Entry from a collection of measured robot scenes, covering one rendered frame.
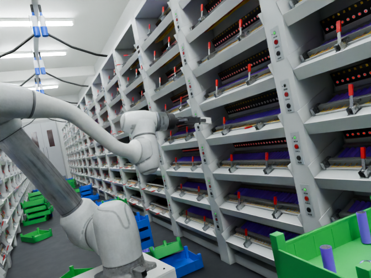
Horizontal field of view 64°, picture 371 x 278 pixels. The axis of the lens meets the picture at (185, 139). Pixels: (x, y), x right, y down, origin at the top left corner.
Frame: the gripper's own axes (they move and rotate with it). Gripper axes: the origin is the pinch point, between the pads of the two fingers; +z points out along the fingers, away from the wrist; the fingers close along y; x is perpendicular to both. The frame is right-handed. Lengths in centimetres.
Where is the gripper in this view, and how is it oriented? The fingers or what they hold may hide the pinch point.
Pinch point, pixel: (203, 121)
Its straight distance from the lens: 149.2
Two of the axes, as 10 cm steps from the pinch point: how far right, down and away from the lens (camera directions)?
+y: 4.4, -0.7, -8.9
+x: -0.7, -10.0, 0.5
